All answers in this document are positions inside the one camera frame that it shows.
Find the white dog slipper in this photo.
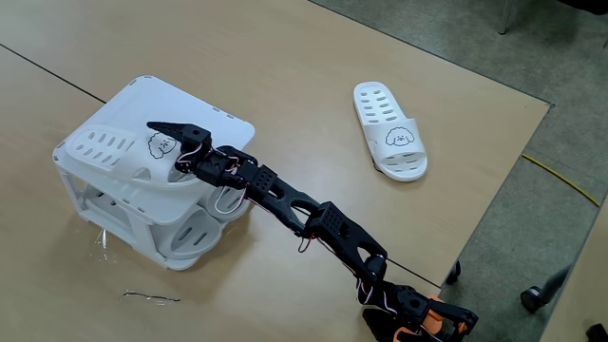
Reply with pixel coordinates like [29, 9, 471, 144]
[64, 123, 210, 189]
[353, 81, 428, 183]

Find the white two-shelf shoe rack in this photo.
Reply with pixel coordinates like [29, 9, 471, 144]
[51, 74, 260, 272]

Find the black caster wheel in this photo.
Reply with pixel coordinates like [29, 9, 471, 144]
[445, 259, 462, 285]
[520, 265, 571, 314]

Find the metal chair leg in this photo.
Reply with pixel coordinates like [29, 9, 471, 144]
[497, 0, 517, 35]

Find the black floor object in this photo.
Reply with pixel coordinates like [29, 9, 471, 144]
[585, 322, 608, 342]

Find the yellow cable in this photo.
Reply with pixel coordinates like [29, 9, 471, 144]
[521, 154, 602, 208]

